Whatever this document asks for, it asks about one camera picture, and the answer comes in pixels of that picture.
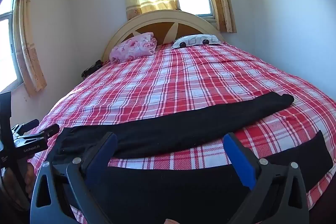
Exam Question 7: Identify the side window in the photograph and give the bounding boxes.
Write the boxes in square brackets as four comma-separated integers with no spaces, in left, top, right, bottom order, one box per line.
[0,0,24,94]

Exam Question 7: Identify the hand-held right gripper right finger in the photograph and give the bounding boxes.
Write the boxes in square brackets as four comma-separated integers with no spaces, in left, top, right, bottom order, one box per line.
[223,132,310,224]

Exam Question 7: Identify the black pants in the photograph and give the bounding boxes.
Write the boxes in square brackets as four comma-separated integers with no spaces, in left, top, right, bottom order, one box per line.
[56,91,332,224]

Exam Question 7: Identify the red plaid bed sheet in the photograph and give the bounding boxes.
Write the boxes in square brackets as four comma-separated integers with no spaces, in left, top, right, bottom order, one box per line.
[28,43,336,224]

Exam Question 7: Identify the person's left hand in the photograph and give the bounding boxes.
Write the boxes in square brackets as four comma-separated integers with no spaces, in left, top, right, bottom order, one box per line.
[24,160,36,199]

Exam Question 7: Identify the cream wooden headboard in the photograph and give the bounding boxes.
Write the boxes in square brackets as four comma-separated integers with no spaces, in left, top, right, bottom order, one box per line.
[101,9,226,63]

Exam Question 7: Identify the white patterned pillow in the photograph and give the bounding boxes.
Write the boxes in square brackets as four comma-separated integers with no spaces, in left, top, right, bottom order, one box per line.
[170,34,223,50]

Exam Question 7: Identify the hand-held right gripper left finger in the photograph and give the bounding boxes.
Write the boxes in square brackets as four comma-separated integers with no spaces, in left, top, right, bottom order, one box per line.
[30,132,118,224]

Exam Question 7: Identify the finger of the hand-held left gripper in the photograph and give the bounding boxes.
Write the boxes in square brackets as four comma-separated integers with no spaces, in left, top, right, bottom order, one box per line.
[12,120,40,134]
[16,123,60,146]

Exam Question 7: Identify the dark cloth bundle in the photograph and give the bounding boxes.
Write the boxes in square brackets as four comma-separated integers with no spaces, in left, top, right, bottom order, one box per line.
[81,60,103,80]

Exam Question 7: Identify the pink floral pillow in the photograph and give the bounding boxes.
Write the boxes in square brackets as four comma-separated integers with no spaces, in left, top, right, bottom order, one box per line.
[109,32,158,62]

